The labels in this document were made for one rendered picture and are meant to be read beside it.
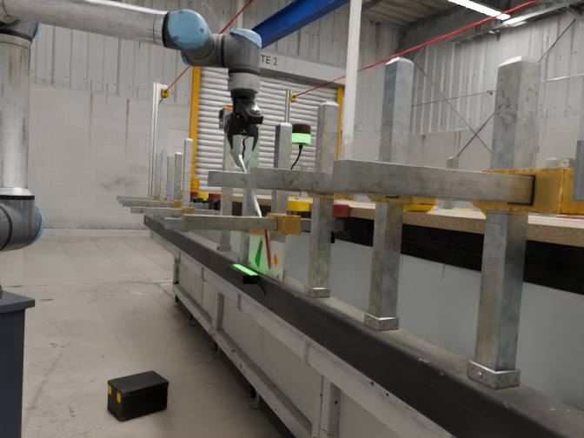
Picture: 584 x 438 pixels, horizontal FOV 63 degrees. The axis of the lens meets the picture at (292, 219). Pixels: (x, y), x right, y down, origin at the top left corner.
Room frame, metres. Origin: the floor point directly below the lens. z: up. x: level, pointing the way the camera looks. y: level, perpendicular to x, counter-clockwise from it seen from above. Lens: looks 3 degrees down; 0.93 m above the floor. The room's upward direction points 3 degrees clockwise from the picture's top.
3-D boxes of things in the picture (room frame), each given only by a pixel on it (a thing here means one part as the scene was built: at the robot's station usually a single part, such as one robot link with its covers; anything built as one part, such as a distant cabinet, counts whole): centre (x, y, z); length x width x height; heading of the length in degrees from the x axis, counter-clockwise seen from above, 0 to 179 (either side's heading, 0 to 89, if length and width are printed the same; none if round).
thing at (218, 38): (1.36, 0.28, 1.32); 0.12 x 0.12 x 0.09; 88
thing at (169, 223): (1.45, 0.17, 0.82); 0.44 x 0.03 x 0.04; 114
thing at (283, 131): (1.28, 0.04, 0.87); 0.04 x 0.04 x 0.48; 24
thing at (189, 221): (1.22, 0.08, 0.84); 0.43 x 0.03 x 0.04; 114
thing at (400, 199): (0.81, -0.18, 0.95); 0.14 x 0.06 x 0.05; 24
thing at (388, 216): (0.83, -0.17, 0.93); 0.04 x 0.04 x 0.48; 24
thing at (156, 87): (3.64, 1.05, 1.20); 0.15 x 0.12 x 1.00; 24
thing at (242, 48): (1.37, 0.16, 1.31); 0.10 x 0.09 x 0.12; 88
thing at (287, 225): (1.26, 0.02, 0.85); 0.14 x 0.06 x 0.05; 24
